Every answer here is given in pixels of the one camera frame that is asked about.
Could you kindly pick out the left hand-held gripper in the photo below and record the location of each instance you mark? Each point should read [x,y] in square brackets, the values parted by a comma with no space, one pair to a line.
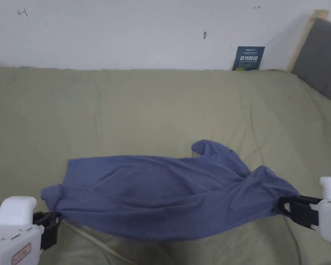
[13,237]

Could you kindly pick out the dark blue printed card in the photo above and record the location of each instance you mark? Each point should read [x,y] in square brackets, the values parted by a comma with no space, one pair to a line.
[248,59]

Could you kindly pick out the dark blue shirt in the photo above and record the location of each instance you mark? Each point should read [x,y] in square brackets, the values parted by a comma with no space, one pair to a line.
[160,193]

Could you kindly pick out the grey padded headboard, wooden frame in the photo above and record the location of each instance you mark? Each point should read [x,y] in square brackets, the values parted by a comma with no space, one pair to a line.
[320,55]

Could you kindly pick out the bed with beige sheet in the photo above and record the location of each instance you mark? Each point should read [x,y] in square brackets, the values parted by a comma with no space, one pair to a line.
[143,110]

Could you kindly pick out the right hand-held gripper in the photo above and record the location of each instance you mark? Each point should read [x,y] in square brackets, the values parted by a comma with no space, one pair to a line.
[329,215]

